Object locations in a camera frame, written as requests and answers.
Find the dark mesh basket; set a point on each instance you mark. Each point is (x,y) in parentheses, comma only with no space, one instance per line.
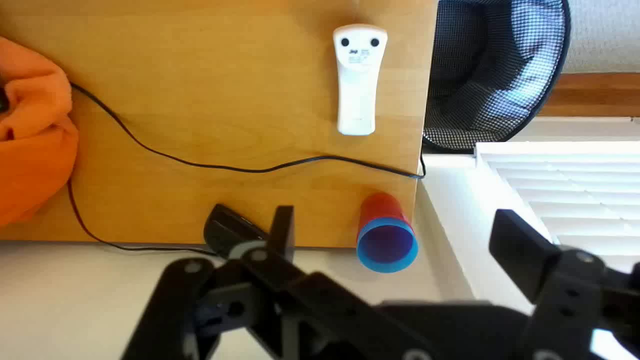
(492,67)

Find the orange cloth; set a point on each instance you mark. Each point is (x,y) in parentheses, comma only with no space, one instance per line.
(33,132)

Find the white game controller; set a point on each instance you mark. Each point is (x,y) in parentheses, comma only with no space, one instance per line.
(357,86)

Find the red and blue cup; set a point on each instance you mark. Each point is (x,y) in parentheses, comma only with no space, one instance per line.
(385,233)

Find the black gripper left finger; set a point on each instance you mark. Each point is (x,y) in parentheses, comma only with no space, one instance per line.
(200,301)

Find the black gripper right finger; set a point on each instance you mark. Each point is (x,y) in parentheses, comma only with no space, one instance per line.
(573,301)

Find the white window blinds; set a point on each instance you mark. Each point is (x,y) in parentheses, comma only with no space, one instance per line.
(573,186)

